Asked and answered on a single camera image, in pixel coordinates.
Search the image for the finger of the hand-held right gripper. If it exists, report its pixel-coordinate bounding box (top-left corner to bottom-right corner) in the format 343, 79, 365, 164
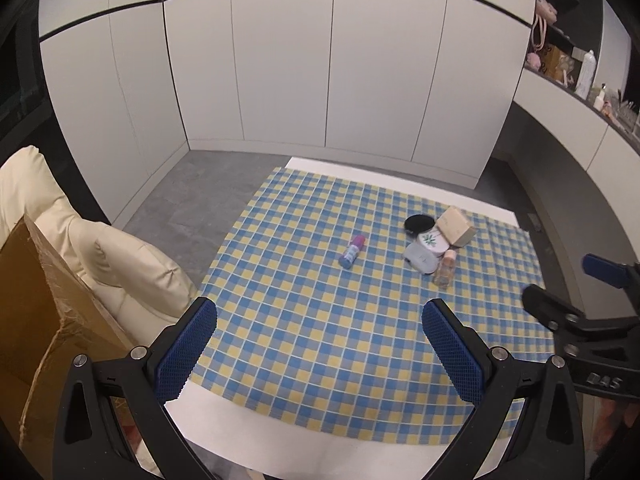
581, 253, 640, 291
521, 283, 588, 333

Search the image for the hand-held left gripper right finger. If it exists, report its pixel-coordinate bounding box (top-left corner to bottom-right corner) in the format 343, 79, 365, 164
421, 298, 587, 480

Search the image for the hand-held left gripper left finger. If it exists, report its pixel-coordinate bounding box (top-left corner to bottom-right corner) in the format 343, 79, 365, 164
52, 296, 218, 480

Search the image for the clear bottle pink cap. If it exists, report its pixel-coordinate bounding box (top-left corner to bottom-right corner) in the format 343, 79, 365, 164
433, 249, 458, 289

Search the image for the clear plastic container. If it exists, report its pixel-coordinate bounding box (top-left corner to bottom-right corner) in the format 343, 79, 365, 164
403, 242, 441, 275

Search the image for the white round compact green print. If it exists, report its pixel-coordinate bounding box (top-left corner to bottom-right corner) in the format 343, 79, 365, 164
416, 230, 447, 257

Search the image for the beige carton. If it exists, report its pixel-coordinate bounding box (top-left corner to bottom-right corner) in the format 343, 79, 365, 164
435, 205, 477, 248

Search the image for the black round lid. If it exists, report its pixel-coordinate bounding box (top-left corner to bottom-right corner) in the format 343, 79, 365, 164
404, 214, 436, 236

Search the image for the small purple blue bottle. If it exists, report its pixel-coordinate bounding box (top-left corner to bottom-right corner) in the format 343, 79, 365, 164
338, 234, 367, 269

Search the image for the brown cardboard box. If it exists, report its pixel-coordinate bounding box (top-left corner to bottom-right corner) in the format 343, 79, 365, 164
0, 214, 143, 461

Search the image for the blue yellow checked tablecloth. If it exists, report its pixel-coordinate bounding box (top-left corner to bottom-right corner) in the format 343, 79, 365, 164
192, 166, 548, 448

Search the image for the cream padded armchair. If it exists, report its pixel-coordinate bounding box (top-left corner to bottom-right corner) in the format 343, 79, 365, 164
0, 145, 201, 341

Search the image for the clear drawer organizer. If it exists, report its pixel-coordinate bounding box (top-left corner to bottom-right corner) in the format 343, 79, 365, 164
614, 101, 640, 136

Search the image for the white spray bottle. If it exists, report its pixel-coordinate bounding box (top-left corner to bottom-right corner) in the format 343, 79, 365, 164
575, 50, 597, 100

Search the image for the brown paw print box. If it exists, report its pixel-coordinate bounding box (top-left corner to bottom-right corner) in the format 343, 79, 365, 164
542, 45, 571, 81

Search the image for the pink plush bag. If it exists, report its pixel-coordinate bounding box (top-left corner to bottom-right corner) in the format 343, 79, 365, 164
533, 0, 558, 53

